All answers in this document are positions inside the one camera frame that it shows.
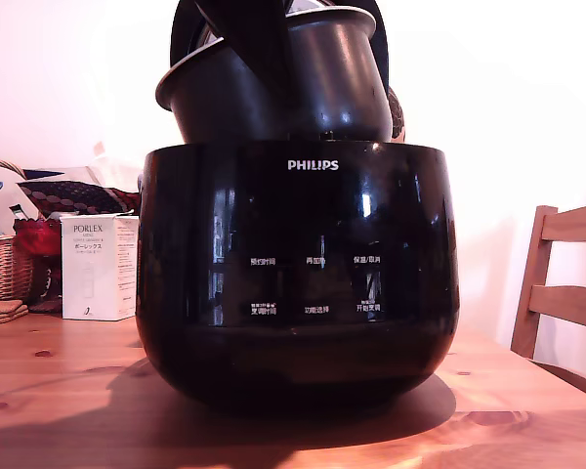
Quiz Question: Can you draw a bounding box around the black cooking pot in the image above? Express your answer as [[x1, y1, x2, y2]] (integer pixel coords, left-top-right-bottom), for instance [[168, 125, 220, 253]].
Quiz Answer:
[[155, 7, 395, 145]]

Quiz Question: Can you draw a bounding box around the black Philips rice cooker body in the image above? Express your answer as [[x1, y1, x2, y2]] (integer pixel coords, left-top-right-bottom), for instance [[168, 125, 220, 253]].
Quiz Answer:
[[136, 140, 462, 412]]

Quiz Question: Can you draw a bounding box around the woven wicker basket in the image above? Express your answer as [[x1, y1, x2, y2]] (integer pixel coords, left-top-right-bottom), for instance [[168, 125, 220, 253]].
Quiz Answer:
[[0, 158, 35, 303]]

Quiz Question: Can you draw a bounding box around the white fabric bundle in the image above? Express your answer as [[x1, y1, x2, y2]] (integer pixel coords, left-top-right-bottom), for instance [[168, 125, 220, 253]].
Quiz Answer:
[[21, 141, 146, 190]]

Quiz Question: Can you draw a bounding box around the wooden chair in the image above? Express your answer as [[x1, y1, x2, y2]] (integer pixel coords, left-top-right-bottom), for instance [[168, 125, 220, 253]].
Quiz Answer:
[[510, 204, 586, 405]]

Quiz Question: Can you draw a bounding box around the white Porlex cardboard box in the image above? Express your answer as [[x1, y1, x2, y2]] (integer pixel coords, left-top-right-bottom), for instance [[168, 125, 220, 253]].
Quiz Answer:
[[60, 213, 141, 321]]

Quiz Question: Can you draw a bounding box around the dark dotted patterned cloth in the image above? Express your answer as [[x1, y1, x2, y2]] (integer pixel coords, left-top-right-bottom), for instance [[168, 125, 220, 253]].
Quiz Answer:
[[17, 179, 143, 221]]

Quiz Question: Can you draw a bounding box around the dark patterned round jar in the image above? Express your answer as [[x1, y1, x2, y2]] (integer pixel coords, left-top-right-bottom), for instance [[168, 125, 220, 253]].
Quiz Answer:
[[388, 86, 410, 144]]

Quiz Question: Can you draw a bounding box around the red fabric object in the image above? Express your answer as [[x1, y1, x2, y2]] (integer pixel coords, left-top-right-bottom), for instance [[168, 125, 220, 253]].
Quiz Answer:
[[13, 218, 63, 297]]

